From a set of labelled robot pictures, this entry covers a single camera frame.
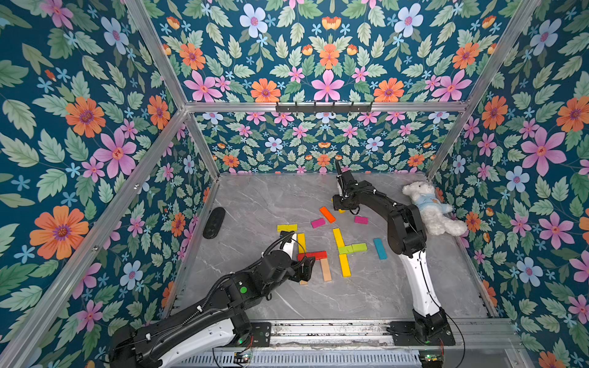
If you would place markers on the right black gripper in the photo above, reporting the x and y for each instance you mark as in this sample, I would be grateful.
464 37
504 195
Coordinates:
345 185

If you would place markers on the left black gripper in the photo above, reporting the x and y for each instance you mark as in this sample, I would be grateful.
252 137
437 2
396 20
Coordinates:
296 277

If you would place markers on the red block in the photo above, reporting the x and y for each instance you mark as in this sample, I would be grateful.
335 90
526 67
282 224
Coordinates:
319 255
305 256

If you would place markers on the long yellow block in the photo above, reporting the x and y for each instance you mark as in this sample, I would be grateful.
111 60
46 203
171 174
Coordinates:
302 248
345 267

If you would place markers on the magenta block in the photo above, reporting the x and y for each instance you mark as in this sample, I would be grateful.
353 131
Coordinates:
361 220
318 223

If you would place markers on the lime green square block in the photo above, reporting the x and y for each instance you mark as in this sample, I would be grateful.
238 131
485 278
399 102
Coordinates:
346 250

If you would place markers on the small lime green block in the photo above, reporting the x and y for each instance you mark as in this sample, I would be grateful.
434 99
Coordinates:
361 247

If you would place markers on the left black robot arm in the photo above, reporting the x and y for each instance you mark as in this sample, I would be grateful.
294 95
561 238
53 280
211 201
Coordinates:
219 319

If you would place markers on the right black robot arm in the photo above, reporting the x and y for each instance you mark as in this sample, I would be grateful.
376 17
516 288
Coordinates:
406 236

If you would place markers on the long orange block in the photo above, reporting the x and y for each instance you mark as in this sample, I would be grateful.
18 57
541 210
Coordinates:
327 214

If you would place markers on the teal blue block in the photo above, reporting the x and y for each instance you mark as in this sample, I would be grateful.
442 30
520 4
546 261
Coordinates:
381 252

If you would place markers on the black oval case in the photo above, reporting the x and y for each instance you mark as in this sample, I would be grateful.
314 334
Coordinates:
214 223

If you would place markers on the white teddy bear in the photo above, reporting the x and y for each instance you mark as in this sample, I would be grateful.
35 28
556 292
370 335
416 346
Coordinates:
433 212

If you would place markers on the horizontal aluminium frame bar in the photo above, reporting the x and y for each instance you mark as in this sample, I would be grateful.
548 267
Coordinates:
240 107

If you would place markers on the black hook rail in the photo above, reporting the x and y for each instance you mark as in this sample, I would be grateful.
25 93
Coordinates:
316 107

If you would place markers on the metal base rail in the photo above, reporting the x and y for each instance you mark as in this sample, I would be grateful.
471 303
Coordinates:
463 332

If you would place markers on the aluminium frame post back right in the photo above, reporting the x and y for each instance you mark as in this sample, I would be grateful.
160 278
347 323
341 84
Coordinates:
523 15

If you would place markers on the aluminium frame post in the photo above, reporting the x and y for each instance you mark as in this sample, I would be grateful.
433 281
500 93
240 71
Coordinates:
523 15
152 41

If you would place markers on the aluminium frame post back left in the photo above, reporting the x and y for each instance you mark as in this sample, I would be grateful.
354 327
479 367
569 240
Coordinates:
152 41

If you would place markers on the left aluminium frame bar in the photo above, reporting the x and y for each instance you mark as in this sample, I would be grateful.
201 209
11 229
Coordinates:
46 311

